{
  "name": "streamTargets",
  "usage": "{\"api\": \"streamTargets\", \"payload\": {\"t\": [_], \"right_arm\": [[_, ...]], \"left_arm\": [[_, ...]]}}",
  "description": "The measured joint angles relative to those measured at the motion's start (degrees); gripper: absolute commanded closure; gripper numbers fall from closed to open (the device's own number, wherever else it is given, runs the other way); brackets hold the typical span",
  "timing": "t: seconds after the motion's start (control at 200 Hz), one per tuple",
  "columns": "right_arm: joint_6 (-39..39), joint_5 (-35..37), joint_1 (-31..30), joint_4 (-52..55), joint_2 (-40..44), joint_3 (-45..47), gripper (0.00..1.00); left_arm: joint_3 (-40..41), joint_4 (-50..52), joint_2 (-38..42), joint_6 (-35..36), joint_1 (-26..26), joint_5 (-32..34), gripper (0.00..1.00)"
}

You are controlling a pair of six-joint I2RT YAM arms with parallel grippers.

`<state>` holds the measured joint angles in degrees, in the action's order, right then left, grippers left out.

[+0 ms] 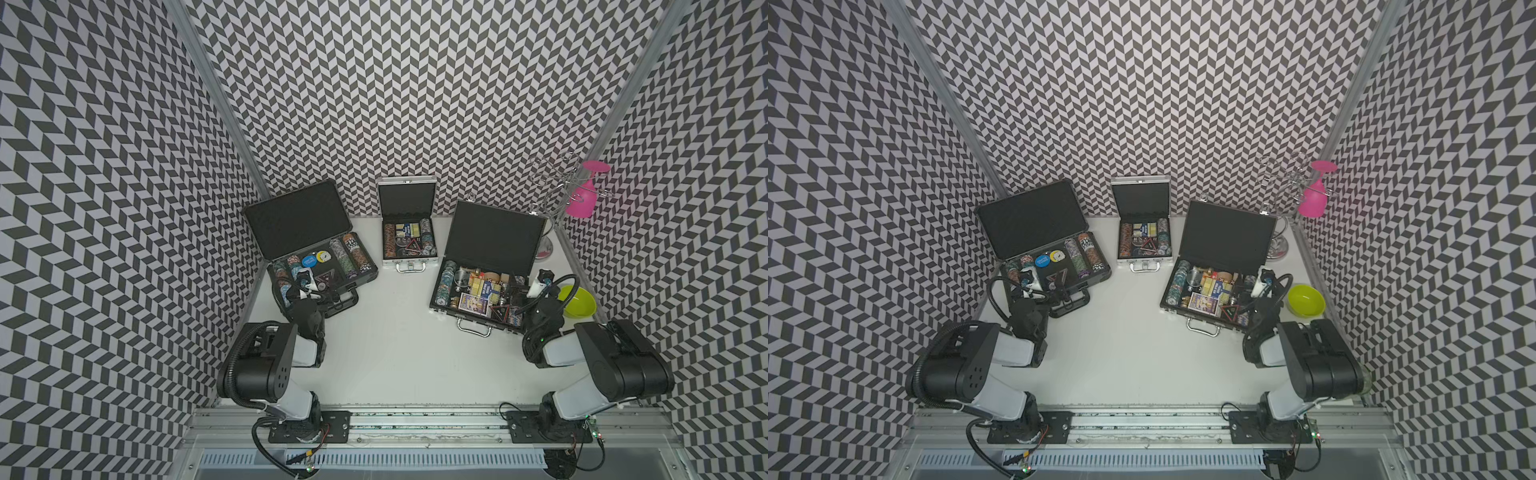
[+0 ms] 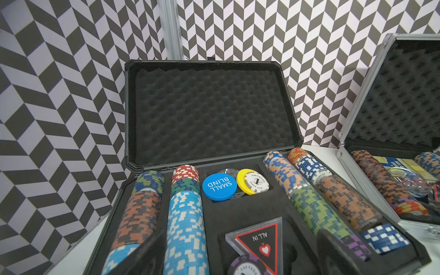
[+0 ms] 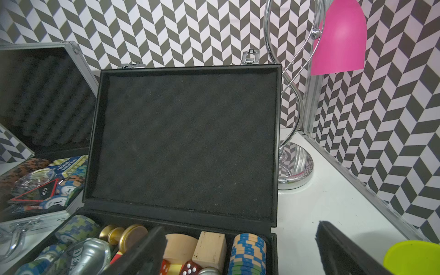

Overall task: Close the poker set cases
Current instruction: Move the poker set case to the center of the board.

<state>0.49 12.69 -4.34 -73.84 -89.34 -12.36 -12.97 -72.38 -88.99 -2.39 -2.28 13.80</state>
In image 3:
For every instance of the lime green plastic bowl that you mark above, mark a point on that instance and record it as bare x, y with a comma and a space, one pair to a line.
413, 258

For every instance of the small silver poker case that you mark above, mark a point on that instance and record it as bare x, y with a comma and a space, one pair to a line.
48, 97

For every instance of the pink plastic wine glass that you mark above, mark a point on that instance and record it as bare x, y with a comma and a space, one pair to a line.
342, 45

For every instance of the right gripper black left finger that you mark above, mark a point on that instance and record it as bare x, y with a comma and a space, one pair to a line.
142, 251

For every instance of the black textured poker case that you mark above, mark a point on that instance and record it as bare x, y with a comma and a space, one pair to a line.
189, 149

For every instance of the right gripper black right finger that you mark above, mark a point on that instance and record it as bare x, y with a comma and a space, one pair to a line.
341, 256

